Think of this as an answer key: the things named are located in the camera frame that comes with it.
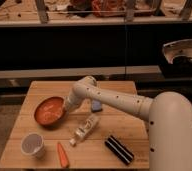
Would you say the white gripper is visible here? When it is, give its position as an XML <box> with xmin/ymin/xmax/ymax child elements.
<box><xmin>64</xmin><ymin>96</ymin><xmax>83</xmax><ymax>113</ymax></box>

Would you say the orange ceramic bowl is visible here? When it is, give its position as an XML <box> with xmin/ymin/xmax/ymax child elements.
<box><xmin>34</xmin><ymin>96</ymin><xmax>65</xmax><ymax>127</ymax></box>

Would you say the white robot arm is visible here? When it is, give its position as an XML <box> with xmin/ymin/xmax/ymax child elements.
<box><xmin>64</xmin><ymin>76</ymin><xmax>192</xmax><ymax>171</ymax></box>

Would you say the white robot base shell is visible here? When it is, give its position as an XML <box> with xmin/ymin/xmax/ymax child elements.
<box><xmin>162</xmin><ymin>39</ymin><xmax>192</xmax><ymax>64</ymax></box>

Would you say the clear plastic bottle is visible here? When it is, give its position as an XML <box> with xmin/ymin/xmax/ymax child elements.
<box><xmin>69</xmin><ymin>114</ymin><xmax>99</xmax><ymax>146</ymax></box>

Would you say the wooden table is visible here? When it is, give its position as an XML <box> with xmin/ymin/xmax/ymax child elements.
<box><xmin>0</xmin><ymin>81</ymin><xmax>149</xmax><ymax>169</ymax></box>

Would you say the orange carrot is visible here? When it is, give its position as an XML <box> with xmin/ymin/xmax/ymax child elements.
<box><xmin>57</xmin><ymin>142</ymin><xmax>69</xmax><ymax>168</ymax></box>

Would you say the white paper cup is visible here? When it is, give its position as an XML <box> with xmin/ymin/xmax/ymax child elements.
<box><xmin>21</xmin><ymin>133</ymin><xmax>45</xmax><ymax>158</ymax></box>

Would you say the black rectangular box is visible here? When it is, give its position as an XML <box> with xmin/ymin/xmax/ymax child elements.
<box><xmin>105</xmin><ymin>135</ymin><xmax>134</xmax><ymax>165</ymax></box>

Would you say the orange basket on shelf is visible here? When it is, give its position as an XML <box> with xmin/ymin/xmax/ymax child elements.
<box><xmin>91</xmin><ymin>0</ymin><xmax>124</xmax><ymax>17</ymax></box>

